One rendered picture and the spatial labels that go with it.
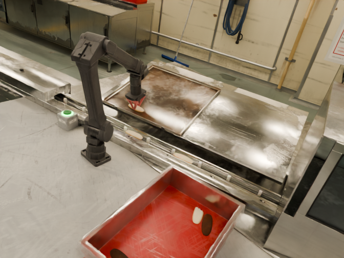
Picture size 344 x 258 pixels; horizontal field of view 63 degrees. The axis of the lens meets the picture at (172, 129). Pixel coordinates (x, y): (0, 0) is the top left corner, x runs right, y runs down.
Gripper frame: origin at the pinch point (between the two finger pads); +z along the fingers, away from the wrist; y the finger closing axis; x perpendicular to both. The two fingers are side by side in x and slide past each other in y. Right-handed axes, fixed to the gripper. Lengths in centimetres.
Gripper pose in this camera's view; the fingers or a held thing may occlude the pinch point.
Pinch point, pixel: (136, 106)
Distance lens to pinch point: 152.8
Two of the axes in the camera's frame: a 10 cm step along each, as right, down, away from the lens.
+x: -8.4, -4.0, 3.8
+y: 5.5, -5.3, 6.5
